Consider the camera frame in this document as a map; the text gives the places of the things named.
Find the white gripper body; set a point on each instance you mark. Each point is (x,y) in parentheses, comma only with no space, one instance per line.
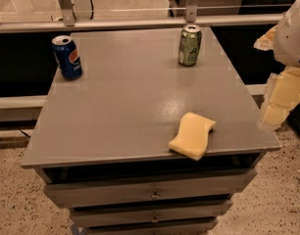
(293,39)

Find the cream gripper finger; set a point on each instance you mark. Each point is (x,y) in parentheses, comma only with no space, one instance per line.
(267,41)
(282,95)

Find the green soda can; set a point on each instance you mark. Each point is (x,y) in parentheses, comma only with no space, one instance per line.
(189,44)

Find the blue Pepsi can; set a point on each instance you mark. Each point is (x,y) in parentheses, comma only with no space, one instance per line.
(67,57)

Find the yellow sponge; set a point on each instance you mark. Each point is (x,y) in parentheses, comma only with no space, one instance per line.
(192,137)

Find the top grey drawer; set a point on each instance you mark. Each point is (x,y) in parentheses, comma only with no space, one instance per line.
(152,188)

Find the grey drawer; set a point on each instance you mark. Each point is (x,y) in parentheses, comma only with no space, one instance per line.
(152,188)
(149,213)
(177,227)

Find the middle grey drawer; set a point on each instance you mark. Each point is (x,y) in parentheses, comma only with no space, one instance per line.
(149,213)

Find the bottom grey drawer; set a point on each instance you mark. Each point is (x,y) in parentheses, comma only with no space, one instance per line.
(177,227)

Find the grey drawer cabinet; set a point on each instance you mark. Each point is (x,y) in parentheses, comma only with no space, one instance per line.
(116,121)

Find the metal rail frame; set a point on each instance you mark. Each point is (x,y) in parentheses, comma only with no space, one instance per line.
(74,15)

